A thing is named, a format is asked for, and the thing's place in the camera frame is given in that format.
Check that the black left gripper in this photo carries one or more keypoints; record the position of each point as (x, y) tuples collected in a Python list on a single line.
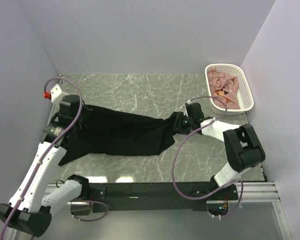
[(86, 111)]

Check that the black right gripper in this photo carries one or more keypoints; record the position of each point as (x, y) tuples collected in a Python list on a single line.
[(178, 124)]

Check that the black t shirt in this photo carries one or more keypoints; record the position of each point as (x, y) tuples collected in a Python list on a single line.
[(117, 133)]

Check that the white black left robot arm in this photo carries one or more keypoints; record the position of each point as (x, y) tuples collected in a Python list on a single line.
[(29, 210)]

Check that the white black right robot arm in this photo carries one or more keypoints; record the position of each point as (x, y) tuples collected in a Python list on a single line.
[(242, 146)]

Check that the pink t shirt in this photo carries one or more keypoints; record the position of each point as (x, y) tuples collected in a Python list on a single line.
[(224, 89)]

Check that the white perforated plastic basket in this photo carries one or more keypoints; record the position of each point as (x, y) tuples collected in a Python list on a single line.
[(244, 95)]

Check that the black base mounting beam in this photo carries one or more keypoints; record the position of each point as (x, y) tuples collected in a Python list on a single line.
[(150, 196)]

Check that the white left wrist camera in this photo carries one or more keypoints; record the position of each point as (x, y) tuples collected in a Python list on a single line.
[(55, 95)]

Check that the aluminium extrusion rail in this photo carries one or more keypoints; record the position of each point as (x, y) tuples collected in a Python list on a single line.
[(260, 192)]

